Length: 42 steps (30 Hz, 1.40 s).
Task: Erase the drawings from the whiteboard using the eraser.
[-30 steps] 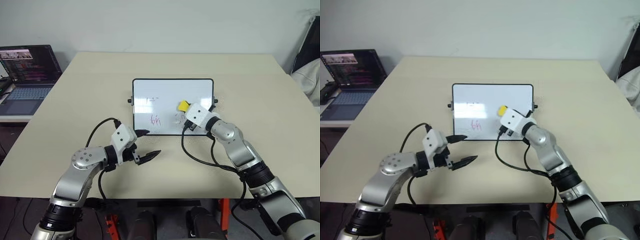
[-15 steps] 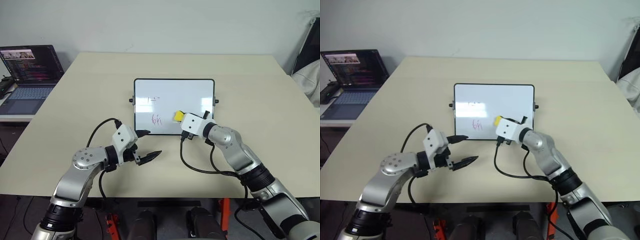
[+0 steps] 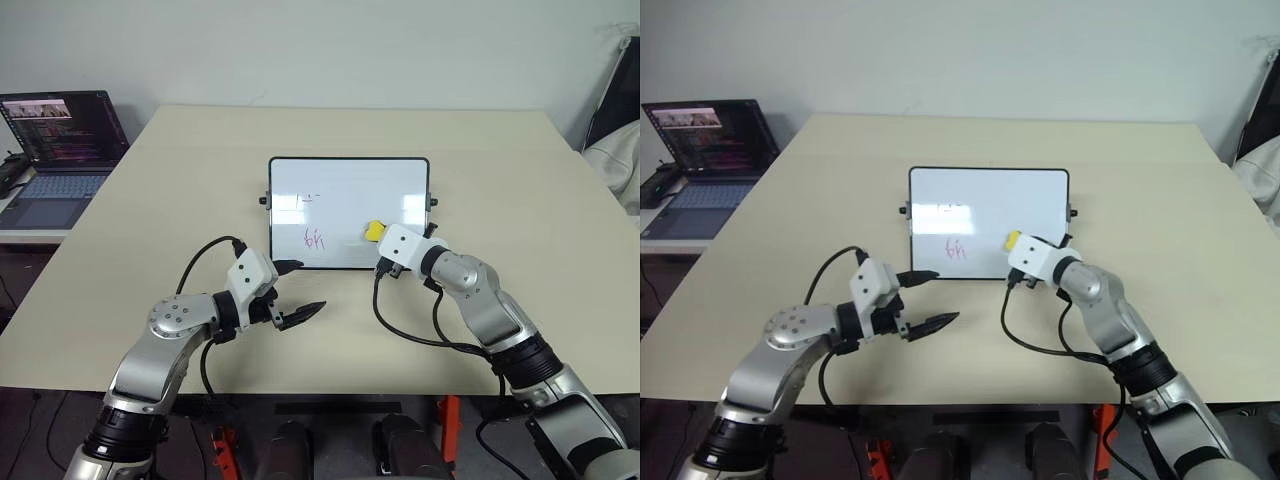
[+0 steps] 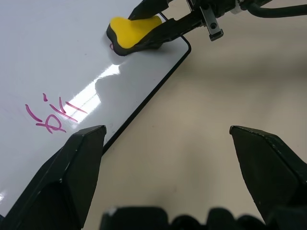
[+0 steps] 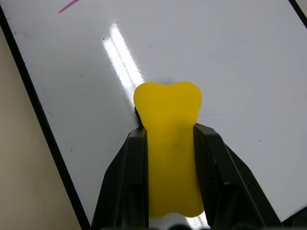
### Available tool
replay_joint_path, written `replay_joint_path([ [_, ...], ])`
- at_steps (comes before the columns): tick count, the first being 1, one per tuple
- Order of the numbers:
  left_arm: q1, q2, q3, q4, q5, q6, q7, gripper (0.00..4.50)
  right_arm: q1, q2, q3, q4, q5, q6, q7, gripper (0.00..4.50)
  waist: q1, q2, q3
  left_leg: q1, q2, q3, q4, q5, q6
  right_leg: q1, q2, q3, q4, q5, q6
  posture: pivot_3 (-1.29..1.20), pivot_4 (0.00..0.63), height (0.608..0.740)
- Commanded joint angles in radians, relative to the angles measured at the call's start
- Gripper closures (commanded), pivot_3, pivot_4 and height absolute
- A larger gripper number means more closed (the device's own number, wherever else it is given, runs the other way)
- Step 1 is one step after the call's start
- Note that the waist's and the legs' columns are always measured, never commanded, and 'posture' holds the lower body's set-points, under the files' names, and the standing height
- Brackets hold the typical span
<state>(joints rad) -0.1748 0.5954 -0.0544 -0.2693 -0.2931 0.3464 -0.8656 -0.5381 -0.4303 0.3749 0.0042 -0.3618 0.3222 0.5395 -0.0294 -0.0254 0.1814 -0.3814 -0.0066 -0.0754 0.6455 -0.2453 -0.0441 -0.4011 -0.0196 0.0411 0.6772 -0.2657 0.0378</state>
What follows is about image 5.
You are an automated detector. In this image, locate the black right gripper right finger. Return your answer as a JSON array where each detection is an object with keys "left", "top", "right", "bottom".
[{"left": 193, "top": 122, "right": 283, "bottom": 228}]

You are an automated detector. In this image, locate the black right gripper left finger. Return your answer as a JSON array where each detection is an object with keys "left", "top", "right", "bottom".
[{"left": 90, "top": 126, "right": 150, "bottom": 230}]

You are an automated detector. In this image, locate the yellow whiteboard eraser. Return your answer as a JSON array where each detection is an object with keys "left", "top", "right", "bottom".
[{"left": 133, "top": 80, "right": 205, "bottom": 219}]

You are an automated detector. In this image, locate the black-framed whiteboard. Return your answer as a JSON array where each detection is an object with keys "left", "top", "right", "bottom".
[{"left": 0, "top": 0, "right": 307, "bottom": 230}]

